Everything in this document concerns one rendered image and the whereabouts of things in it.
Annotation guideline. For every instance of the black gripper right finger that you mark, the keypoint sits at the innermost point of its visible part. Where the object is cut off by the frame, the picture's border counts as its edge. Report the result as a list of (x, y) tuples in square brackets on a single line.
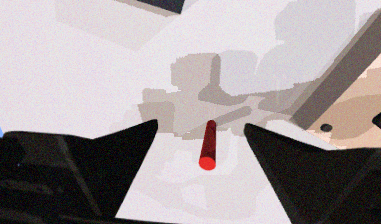
[(310, 182)]

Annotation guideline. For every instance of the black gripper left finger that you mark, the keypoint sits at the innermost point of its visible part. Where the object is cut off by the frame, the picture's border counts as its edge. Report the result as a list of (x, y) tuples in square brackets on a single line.
[(104, 167)]

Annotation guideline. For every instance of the red peg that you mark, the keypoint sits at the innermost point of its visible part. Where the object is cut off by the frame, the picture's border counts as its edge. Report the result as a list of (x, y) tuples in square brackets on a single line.
[(207, 159)]

